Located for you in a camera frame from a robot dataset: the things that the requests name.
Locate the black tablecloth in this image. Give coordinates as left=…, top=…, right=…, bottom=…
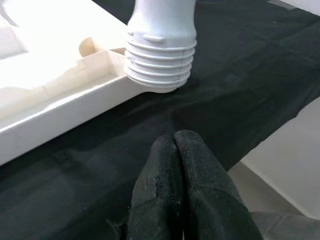
left=0, top=0, right=320, bottom=240

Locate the white plastic table leg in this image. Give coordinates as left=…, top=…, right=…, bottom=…
left=123, top=0, right=198, bottom=95

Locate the white plastic table top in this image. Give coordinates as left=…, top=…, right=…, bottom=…
left=0, top=0, right=161, bottom=166

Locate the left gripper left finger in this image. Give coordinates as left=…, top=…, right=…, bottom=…
left=125, top=134, right=186, bottom=240

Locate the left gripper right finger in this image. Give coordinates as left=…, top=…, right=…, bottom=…
left=173, top=129, right=264, bottom=240

